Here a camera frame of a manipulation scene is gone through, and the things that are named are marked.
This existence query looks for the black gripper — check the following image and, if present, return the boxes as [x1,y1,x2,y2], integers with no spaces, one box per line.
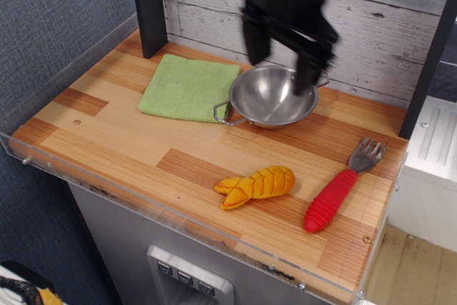
[242,0,338,96]

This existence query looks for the steel colander bowl with handles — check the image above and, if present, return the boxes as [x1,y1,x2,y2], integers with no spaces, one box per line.
[214,66,330,129]

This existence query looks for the green towel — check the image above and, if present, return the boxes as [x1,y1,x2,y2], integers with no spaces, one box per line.
[137,54,241,123]

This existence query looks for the orange plush fish toy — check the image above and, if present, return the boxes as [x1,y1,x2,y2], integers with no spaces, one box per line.
[214,166,296,210]

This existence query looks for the clear acrylic table guard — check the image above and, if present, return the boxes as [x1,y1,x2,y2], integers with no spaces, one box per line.
[6,18,406,304]

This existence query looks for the grey toy fridge cabinet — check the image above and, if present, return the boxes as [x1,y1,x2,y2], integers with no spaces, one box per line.
[69,184,324,304]

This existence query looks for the water dispenser button panel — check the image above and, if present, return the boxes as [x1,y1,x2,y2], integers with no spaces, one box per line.
[147,244,235,304]

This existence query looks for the yellow object at corner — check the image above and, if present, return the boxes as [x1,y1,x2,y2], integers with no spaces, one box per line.
[38,288,65,305]

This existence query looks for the fork with red handle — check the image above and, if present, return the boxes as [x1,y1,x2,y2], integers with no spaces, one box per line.
[303,137,386,234]

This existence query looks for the black left post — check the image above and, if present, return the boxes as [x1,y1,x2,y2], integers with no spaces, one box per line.
[135,0,168,59]

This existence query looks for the black post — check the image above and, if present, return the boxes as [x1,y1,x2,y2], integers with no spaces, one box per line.
[398,0,456,139]
[135,0,168,59]

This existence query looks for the black right post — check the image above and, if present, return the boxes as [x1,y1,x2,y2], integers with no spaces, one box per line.
[398,0,456,139]

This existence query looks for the black corrugated hose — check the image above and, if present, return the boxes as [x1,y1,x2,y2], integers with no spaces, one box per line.
[0,276,47,305]

